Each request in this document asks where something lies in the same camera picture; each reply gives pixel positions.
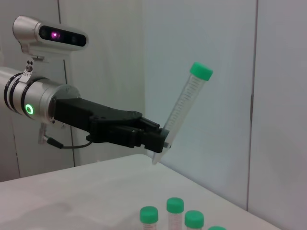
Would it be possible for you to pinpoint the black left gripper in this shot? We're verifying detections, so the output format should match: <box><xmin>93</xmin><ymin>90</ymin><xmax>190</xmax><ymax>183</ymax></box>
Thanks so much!
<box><xmin>54</xmin><ymin>97</ymin><xmax>162</xmax><ymax>145</ymax></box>

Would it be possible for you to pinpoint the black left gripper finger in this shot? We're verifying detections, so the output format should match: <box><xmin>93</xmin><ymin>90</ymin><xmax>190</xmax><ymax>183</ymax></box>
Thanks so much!
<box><xmin>109</xmin><ymin>127</ymin><xmax>172</xmax><ymax>154</ymax></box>

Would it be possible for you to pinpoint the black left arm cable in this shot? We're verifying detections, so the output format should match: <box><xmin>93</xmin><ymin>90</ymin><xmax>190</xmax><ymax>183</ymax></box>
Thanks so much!
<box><xmin>36</xmin><ymin>123</ymin><xmax>94</xmax><ymax>150</ymax></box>

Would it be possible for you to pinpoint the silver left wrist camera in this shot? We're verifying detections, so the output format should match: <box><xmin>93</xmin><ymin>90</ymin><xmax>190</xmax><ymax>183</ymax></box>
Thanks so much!
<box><xmin>12</xmin><ymin>15</ymin><xmax>89</xmax><ymax>81</ymax></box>

